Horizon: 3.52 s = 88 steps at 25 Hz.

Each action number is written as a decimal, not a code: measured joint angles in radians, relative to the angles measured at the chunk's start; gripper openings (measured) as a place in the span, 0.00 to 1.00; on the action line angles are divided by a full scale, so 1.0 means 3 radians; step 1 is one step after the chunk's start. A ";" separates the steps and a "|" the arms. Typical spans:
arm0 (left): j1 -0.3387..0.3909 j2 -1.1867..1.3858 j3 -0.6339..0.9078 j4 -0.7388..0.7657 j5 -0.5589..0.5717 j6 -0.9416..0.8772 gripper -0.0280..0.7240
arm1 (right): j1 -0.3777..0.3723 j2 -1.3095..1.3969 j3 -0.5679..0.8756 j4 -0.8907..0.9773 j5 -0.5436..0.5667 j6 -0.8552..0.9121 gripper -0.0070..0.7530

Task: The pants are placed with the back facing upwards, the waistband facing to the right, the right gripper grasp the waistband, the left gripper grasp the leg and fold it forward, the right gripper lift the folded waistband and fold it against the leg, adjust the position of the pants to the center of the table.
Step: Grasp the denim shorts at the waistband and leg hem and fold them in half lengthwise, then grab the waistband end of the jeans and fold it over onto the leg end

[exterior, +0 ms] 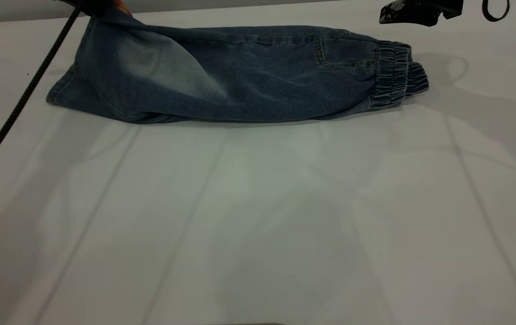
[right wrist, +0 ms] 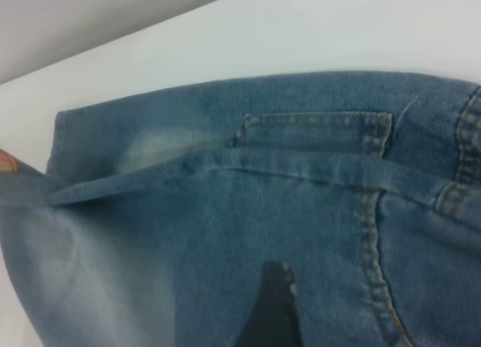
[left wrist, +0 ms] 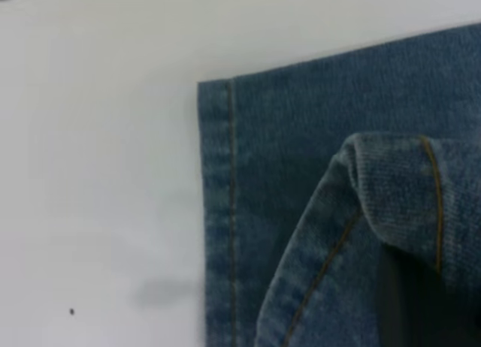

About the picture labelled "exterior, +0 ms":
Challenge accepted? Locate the worn black right gripper finger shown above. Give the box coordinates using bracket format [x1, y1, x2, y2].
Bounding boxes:
[379, 0, 464, 27]

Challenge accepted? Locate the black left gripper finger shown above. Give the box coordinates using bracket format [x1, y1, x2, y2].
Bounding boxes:
[74, 0, 126, 18]

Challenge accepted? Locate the blue denim jeans basketball print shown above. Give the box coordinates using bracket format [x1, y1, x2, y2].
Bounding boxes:
[46, 5, 430, 125]

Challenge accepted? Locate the thin black cable loop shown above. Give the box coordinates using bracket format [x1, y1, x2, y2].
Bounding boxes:
[482, 0, 510, 23]

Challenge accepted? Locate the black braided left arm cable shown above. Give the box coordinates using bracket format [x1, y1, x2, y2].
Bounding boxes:
[0, 5, 83, 190]

